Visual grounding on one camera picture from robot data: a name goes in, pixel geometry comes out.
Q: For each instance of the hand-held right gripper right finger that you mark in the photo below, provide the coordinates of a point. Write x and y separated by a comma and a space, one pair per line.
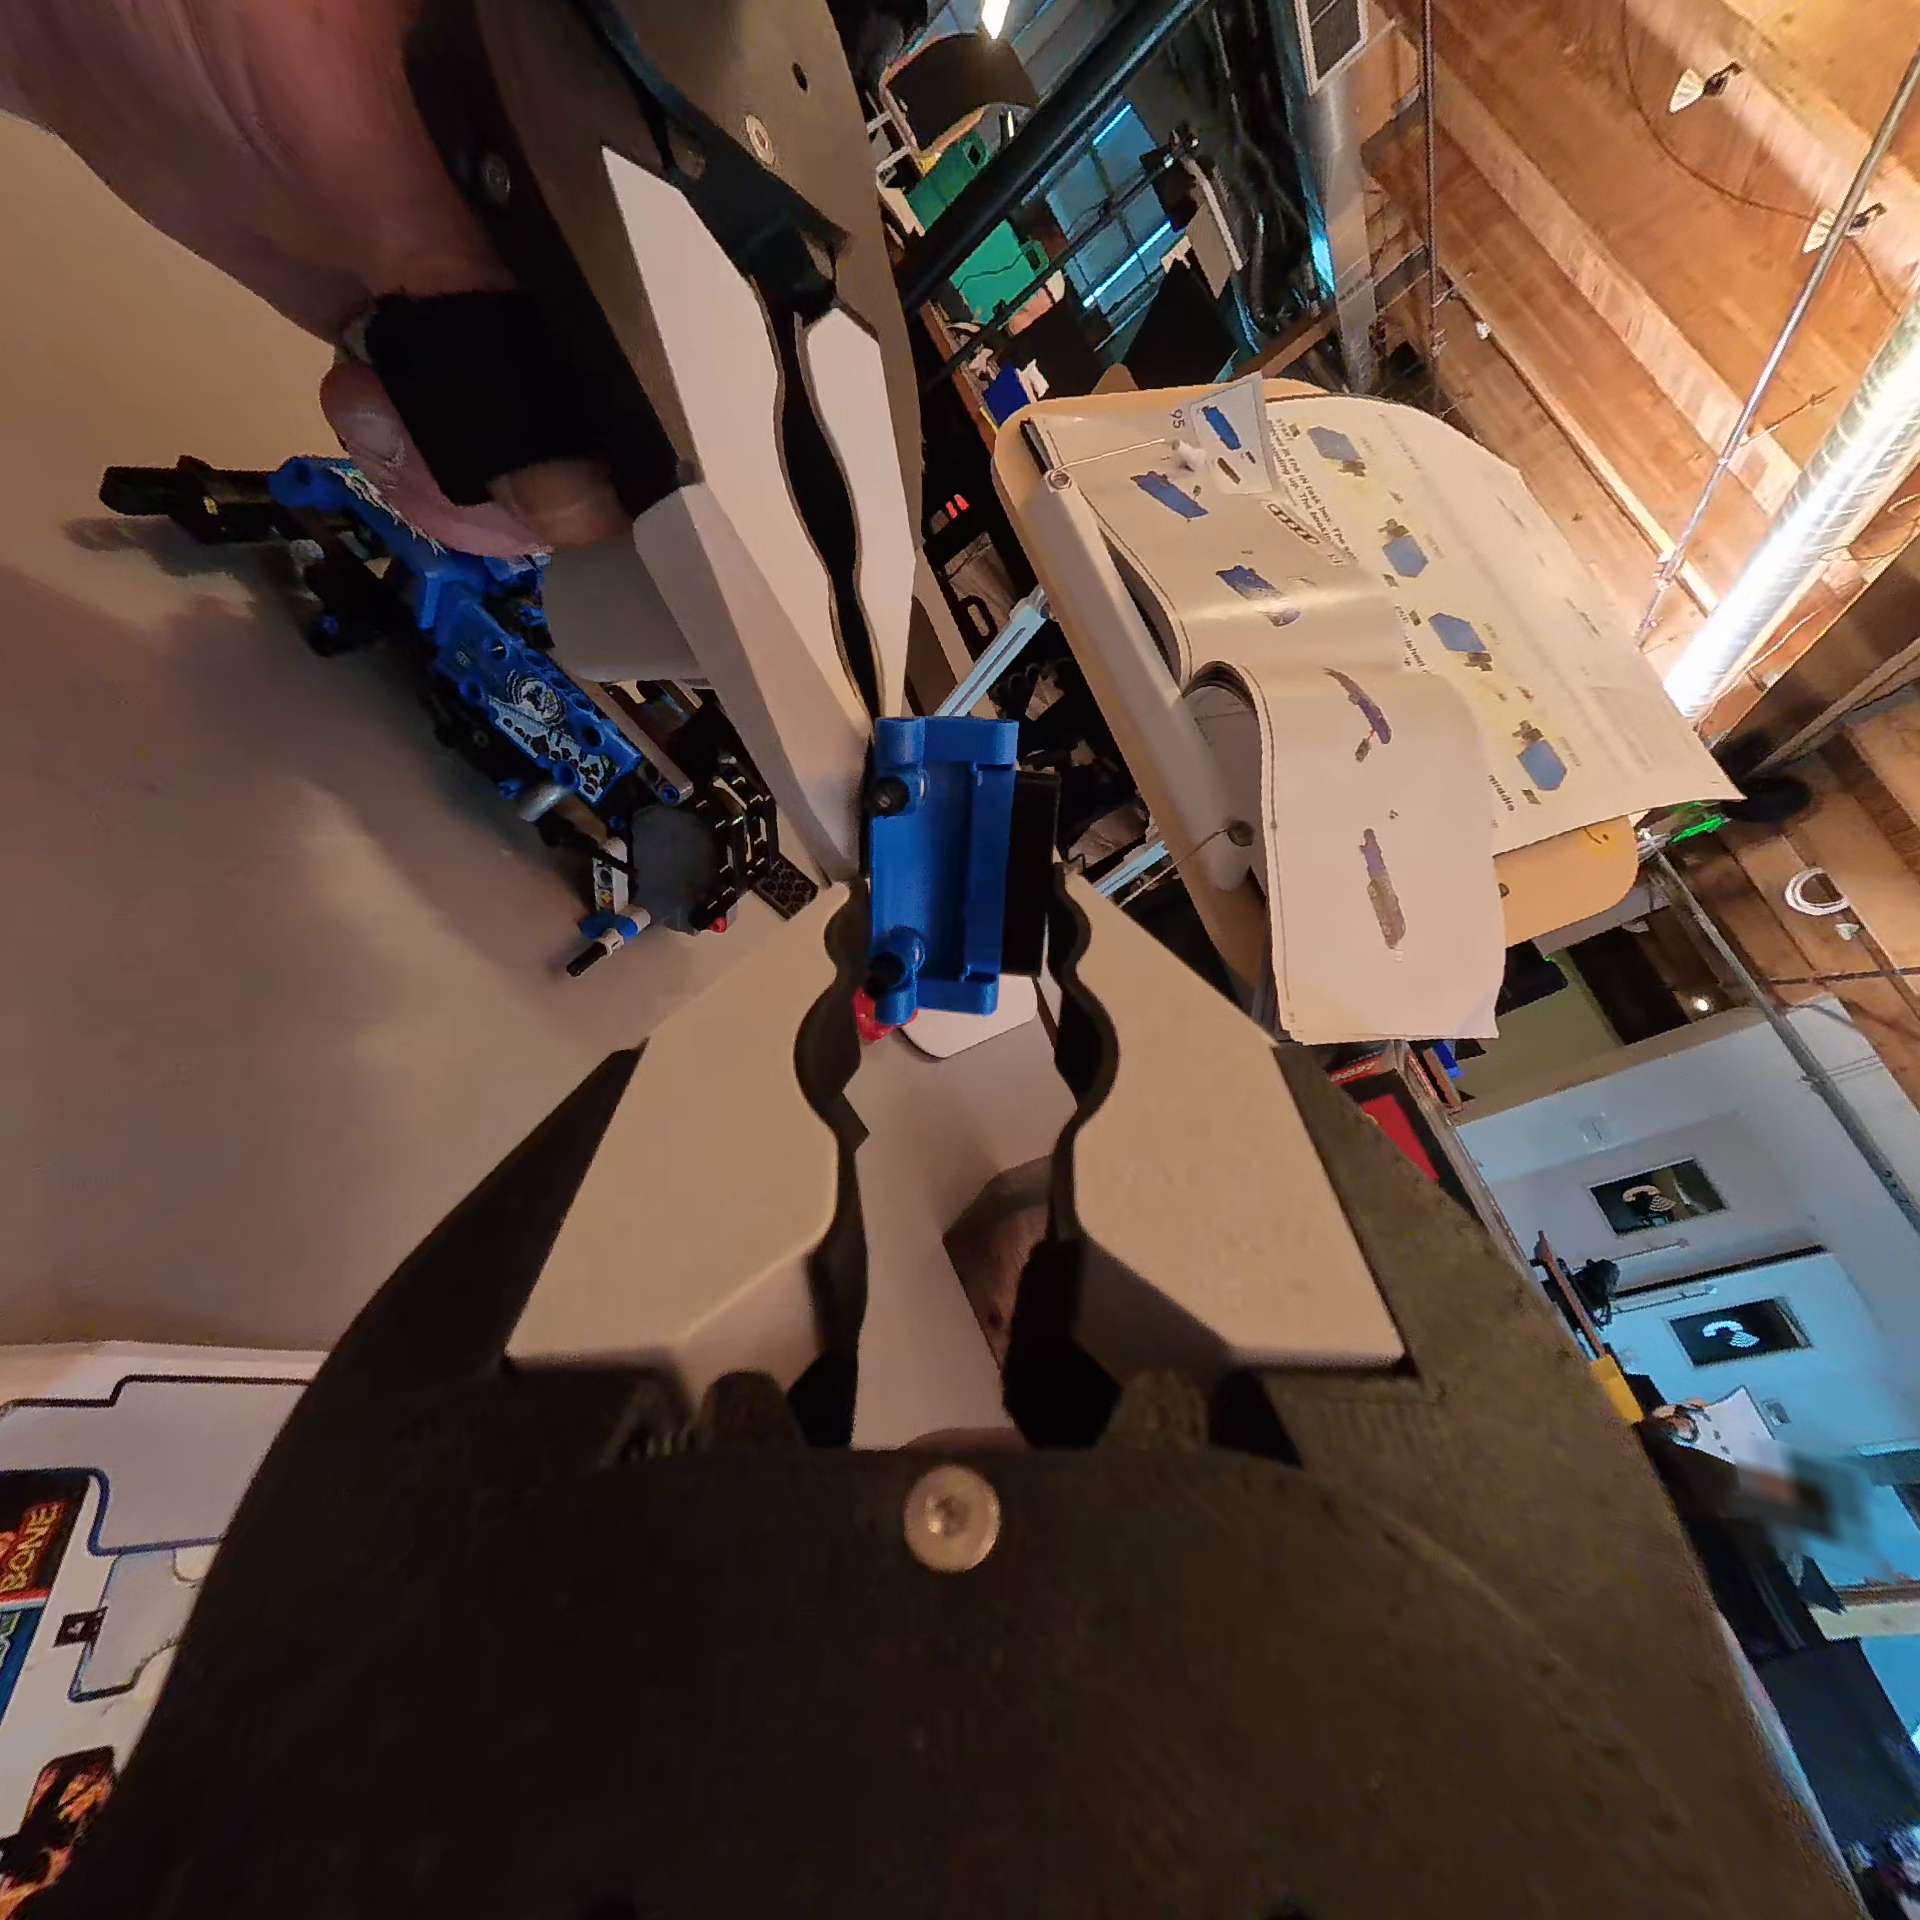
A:
1244, 1215

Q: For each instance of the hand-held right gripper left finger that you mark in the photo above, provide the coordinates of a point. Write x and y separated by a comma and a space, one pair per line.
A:
676, 1201

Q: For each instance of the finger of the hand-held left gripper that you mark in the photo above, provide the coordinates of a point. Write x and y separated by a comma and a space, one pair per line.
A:
869, 452
721, 452

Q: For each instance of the instruction booklet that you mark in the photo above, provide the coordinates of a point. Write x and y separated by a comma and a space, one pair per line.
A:
1350, 841

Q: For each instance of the blue printed curved panel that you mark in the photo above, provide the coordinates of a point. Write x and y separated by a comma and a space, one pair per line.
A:
945, 857

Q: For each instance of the grey desk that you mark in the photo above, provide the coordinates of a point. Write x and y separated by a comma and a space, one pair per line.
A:
224, 1051

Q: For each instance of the person's left hand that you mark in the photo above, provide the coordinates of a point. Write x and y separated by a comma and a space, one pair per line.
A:
224, 119

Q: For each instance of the white book stand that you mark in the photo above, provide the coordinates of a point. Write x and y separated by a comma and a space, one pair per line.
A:
1110, 630

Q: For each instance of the black support pole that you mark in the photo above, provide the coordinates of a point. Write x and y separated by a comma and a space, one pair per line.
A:
1051, 135

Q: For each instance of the large printed instruction sheet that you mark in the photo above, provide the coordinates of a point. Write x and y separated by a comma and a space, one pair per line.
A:
1501, 599

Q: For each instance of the colourful sticker sheet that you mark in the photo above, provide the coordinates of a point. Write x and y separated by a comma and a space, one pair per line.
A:
89, 1501

